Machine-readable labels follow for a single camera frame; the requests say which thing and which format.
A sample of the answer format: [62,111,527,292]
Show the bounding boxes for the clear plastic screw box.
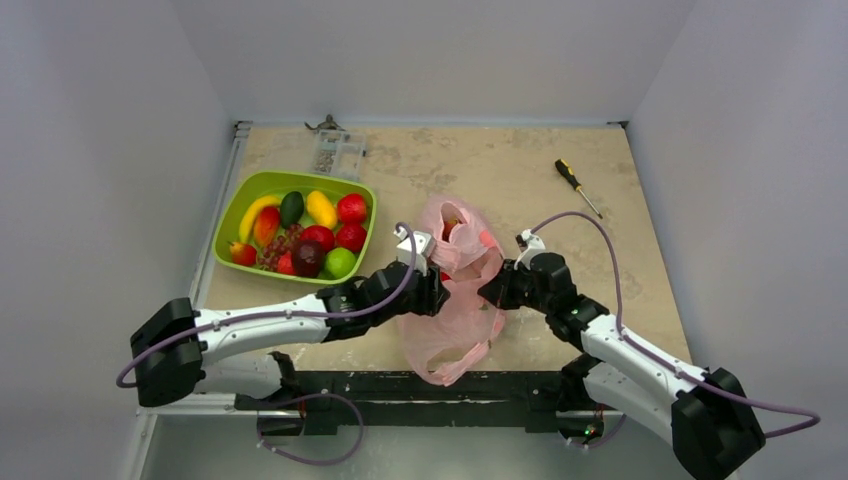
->
[275,130,367,182]

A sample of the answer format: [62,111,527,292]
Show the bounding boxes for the yellow fake banana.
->
[238,195,282,243]

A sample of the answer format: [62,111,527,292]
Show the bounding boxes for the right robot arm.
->
[478,253,766,479]

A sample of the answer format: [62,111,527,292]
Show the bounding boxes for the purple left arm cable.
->
[115,221,419,390]

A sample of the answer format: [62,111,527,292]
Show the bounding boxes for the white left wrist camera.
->
[395,226,436,276]

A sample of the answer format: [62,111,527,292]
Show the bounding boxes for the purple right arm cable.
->
[528,211,821,440]

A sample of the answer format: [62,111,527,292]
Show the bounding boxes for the dark metal clamp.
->
[303,114,345,133]

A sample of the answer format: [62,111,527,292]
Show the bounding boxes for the shiny red fake apple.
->
[336,193,368,224]

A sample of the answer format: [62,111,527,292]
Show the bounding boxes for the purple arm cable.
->
[528,211,821,440]
[115,221,419,390]

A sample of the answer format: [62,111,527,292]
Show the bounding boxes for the red fake grape bunch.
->
[257,223,304,271]

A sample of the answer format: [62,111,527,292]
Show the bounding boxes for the dark maroon fake fruit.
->
[291,239,326,278]

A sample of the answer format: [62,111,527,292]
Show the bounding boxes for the aluminium frame rail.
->
[118,120,254,479]

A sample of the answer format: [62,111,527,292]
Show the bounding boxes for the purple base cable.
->
[255,393,366,466]
[566,413,627,452]

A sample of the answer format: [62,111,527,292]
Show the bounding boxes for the dark green fake avocado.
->
[279,191,305,229]

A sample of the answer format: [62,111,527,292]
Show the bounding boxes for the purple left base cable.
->
[255,393,366,466]

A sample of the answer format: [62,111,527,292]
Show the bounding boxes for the black yellow screwdriver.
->
[554,159,603,219]

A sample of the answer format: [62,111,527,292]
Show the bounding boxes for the pink plastic bag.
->
[397,195,506,387]

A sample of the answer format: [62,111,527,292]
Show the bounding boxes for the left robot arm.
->
[116,262,451,409]

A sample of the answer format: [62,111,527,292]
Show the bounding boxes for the red orange fake mango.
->
[252,205,280,248]

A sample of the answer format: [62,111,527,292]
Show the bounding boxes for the red fake pomegranate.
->
[335,223,368,254]

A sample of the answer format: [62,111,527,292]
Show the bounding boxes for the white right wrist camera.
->
[515,229,547,268]

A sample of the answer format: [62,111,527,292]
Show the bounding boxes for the yellow fake mango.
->
[305,190,338,230]

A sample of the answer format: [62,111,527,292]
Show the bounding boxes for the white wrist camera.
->
[515,229,547,268]
[395,226,436,276]

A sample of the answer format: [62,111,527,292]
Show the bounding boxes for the green fake apple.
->
[323,247,357,279]

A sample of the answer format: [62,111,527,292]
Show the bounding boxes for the red round fake fruit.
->
[276,252,297,276]

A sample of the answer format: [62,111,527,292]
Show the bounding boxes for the green plastic tray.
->
[214,171,377,285]

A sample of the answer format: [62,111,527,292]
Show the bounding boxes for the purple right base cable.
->
[566,413,627,452]

